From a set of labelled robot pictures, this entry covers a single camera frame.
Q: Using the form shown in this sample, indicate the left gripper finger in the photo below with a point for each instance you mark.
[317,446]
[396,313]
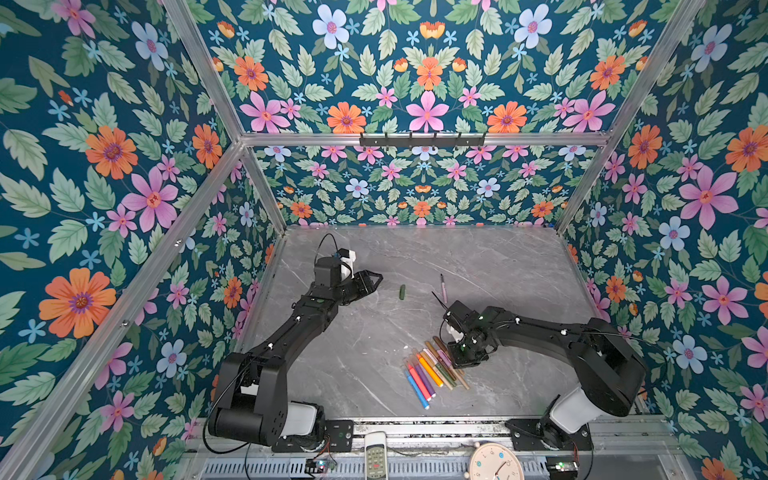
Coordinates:
[369,285]
[365,273]

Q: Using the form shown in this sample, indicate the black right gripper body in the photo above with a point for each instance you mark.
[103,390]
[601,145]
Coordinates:
[463,353]

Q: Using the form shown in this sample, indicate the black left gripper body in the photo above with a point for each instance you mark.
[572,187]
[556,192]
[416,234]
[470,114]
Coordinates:
[346,291]

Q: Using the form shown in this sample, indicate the tan pen lilac cap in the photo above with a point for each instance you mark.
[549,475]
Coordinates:
[459,375]

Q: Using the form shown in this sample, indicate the brown pen tan cap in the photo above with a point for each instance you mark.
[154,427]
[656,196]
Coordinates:
[440,359]

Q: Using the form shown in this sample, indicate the orange pen brown cap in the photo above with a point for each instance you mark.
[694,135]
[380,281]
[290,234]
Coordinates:
[440,344]

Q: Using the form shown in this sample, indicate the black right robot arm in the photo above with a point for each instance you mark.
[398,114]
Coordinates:
[610,372]

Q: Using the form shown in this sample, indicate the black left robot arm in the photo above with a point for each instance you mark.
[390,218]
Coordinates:
[251,404]

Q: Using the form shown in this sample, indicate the orange highlighter pen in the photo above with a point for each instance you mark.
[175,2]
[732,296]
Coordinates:
[430,371]

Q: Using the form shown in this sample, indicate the beige marker pen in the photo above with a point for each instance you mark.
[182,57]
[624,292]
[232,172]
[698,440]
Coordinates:
[438,370]

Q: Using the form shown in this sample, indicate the purple marker pen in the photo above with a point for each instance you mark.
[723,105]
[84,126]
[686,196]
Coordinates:
[424,378]

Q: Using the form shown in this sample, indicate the pink marker pen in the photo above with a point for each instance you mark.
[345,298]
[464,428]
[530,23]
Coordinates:
[418,381]

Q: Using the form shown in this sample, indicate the blue marker pen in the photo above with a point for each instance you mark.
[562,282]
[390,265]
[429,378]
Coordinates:
[414,386]

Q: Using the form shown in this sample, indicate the round pink clock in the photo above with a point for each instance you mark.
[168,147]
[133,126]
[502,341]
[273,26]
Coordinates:
[493,461]

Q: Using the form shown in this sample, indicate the white remote control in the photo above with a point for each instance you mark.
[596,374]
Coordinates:
[376,456]

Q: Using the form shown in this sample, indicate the right small circuit board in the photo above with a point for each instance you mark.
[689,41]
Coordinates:
[560,469]

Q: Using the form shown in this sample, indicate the small circuit board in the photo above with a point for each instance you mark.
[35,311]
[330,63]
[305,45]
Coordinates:
[314,467]
[560,469]

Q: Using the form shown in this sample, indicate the left small circuit board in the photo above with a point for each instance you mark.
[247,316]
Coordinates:
[314,467]

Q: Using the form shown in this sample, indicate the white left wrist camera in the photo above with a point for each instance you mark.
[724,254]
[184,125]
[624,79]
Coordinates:
[347,258]

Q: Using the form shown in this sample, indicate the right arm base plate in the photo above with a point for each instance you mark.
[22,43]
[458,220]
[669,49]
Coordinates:
[529,434]

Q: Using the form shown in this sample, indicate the black hook rail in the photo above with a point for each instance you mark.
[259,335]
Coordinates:
[409,140]

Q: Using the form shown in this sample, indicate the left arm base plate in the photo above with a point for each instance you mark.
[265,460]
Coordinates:
[332,435]

